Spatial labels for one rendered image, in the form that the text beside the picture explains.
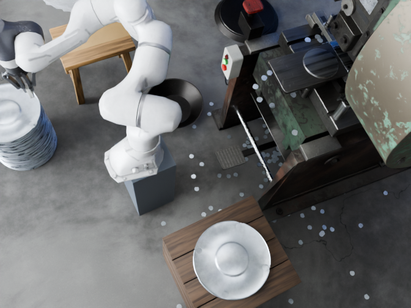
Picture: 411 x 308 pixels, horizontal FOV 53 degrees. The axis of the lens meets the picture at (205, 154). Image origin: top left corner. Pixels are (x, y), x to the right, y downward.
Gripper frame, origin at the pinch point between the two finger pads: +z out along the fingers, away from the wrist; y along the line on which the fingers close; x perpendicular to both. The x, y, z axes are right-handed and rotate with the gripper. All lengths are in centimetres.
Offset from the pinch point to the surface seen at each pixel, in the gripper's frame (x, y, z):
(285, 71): -39, 89, -35
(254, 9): -9, 89, -33
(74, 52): 22.0, 20.6, 9.3
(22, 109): -0.5, -6.2, 11.7
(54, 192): -29, -5, 42
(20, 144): -14.0, -10.6, 16.7
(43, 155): -12.3, -5.6, 35.3
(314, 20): -17, 111, -31
